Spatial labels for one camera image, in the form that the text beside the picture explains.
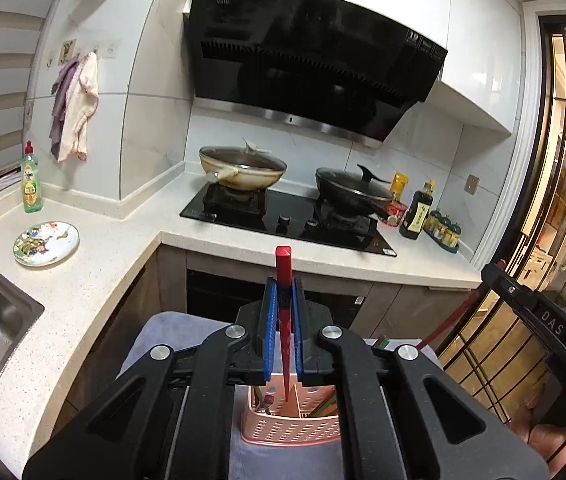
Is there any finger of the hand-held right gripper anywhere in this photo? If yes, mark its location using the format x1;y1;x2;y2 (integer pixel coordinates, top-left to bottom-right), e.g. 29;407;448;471
481;259;540;313

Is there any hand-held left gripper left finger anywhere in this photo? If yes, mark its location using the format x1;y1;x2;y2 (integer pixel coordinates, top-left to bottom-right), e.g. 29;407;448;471
23;277;280;480

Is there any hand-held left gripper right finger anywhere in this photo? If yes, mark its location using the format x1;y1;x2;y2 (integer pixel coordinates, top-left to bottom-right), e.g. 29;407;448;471
290;279;550;480

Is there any red chopstick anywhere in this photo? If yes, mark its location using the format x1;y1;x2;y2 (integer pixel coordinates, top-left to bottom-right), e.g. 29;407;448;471
275;246;297;402
415;287;486;351

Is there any pink perforated utensil basket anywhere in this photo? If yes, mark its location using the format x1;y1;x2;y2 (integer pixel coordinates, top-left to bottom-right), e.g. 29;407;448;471
240;339;394;446

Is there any person's right hand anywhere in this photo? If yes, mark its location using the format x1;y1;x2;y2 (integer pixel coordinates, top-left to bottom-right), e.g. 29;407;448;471
509;394;566;479

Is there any rack of spice jars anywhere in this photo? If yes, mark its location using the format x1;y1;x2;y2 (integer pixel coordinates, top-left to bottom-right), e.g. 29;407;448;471
423;208;463;254

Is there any blue-grey plush cloth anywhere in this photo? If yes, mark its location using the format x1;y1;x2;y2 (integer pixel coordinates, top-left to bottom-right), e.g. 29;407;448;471
116;310;444;480

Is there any dark soy sauce bottle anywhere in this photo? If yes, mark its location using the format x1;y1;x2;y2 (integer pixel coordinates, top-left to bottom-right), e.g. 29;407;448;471
399;181;436;240

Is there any black gas stove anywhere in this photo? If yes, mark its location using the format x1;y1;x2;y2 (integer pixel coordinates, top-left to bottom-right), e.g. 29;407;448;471
179;182;398;259

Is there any red seasoning container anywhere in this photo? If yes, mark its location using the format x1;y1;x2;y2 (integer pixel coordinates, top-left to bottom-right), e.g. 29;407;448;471
384;200;409;227

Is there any glass door black lattice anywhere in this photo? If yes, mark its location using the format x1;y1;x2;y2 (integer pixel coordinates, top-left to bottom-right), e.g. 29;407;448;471
483;15;566;433

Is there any yellow seasoning packet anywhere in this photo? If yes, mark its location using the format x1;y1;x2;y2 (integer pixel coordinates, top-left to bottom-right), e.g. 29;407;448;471
390;172;409;202

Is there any black wok with lid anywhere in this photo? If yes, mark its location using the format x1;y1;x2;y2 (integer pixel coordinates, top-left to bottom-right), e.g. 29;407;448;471
315;164;399;221

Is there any beige wok with lid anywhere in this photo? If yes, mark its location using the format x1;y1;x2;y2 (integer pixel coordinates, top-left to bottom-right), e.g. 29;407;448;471
199;138;288;192

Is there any patterned ceramic plate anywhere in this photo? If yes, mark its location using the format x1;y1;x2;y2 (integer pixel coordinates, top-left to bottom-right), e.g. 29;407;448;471
12;221;81;268

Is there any black range hood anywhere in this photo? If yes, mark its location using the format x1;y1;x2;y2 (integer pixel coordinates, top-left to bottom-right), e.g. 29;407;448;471
183;0;449;150

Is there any green dish soap bottle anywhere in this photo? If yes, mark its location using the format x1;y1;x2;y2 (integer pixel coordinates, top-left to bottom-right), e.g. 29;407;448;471
20;141;44;214

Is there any white pink hanging cloth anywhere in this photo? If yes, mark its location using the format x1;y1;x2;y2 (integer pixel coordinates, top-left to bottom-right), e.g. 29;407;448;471
56;51;100;163

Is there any purple hanging cloth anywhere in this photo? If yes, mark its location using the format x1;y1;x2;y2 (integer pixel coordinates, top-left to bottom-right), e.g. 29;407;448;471
49;57;80;157

